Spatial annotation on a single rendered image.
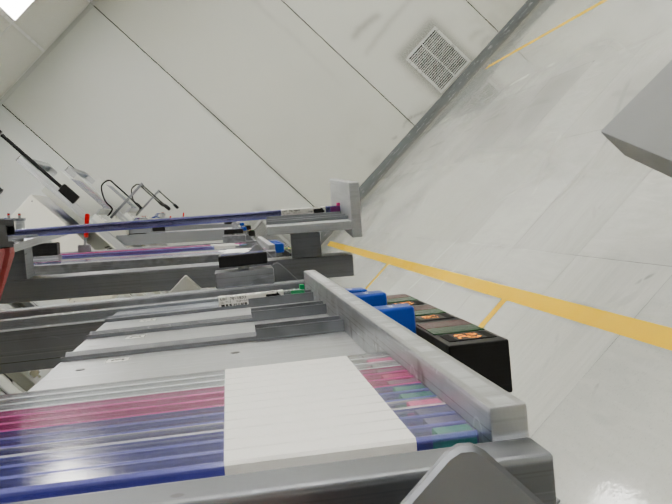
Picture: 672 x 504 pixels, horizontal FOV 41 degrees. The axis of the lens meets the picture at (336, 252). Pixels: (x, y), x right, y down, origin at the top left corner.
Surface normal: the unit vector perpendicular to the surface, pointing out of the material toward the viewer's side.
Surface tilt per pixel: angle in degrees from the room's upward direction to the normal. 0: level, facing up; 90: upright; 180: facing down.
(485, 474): 90
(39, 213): 90
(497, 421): 90
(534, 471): 90
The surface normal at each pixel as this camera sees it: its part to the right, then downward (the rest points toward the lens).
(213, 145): 0.12, 0.04
